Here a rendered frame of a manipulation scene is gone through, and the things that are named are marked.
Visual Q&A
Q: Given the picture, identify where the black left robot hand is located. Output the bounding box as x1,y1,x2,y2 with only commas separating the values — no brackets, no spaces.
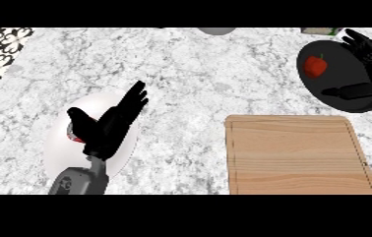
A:
65,80,150,162

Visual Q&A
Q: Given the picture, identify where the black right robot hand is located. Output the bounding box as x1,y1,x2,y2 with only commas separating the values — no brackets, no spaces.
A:
321,28,372,100

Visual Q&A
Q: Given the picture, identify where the black pan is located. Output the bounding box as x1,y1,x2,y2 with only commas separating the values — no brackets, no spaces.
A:
295,39,372,114

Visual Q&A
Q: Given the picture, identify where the red bell pepper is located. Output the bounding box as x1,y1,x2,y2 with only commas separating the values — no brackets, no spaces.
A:
302,53,329,79

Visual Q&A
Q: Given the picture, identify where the wooden cutting board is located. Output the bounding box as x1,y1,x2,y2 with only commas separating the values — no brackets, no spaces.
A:
224,114,372,196

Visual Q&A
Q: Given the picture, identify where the red and white can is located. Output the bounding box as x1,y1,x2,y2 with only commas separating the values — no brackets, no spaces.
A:
65,122,87,144

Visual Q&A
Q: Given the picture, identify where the beige and green box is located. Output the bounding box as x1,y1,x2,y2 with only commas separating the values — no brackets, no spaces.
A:
299,27,344,36

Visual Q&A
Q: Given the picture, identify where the white plate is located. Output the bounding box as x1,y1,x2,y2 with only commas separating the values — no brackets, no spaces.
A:
42,90,141,184

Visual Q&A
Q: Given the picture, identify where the grey round object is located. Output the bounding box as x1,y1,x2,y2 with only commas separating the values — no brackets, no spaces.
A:
196,27,237,36

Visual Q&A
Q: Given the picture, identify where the black and white patterned placemat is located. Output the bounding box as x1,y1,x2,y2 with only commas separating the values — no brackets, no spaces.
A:
0,27,36,80

